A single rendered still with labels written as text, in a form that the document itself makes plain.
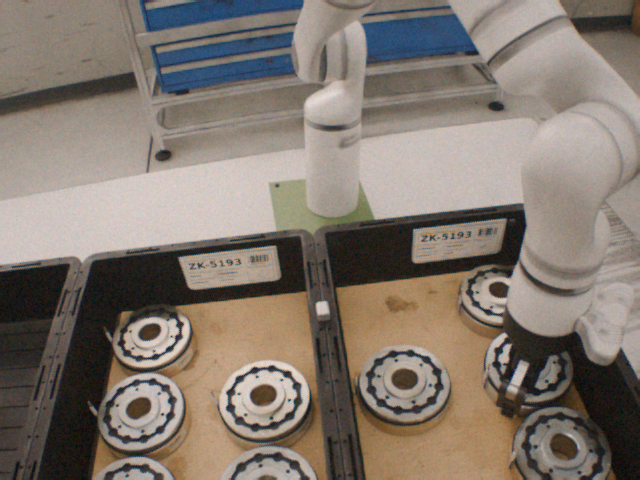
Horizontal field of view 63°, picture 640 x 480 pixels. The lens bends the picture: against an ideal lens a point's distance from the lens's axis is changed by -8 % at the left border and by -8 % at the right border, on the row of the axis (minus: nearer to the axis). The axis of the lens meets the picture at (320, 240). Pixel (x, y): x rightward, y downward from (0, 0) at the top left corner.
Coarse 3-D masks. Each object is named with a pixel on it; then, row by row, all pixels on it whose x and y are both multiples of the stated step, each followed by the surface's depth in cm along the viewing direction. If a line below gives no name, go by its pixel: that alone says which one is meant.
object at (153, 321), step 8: (144, 320) 69; (152, 320) 69; (160, 320) 69; (136, 328) 68; (144, 328) 69; (168, 328) 68; (136, 336) 67; (160, 336) 67; (136, 344) 67; (144, 344) 66; (152, 344) 66; (160, 344) 67
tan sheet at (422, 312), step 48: (336, 288) 76; (384, 288) 76; (432, 288) 75; (384, 336) 70; (432, 336) 69; (480, 336) 68; (480, 384) 63; (384, 432) 60; (432, 432) 59; (480, 432) 59
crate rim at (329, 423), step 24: (216, 240) 70; (240, 240) 70; (264, 240) 70; (288, 240) 70; (312, 240) 69; (312, 264) 66; (312, 288) 65; (72, 312) 63; (312, 312) 60; (72, 336) 60; (312, 336) 58; (48, 384) 55; (48, 408) 53; (48, 432) 51; (336, 432) 49; (336, 456) 48
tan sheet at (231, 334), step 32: (192, 320) 74; (224, 320) 73; (256, 320) 73; (288, 320) 73; (224, 352) 69; (256, 352) 69; (288, 352) 69; (192, 384) 66; (224, 384) 66; (192, 416) 63; (320, 416) 62; (192, 448) 60; (224, 448) 59; (288, 448) 59; (320, 448) 59
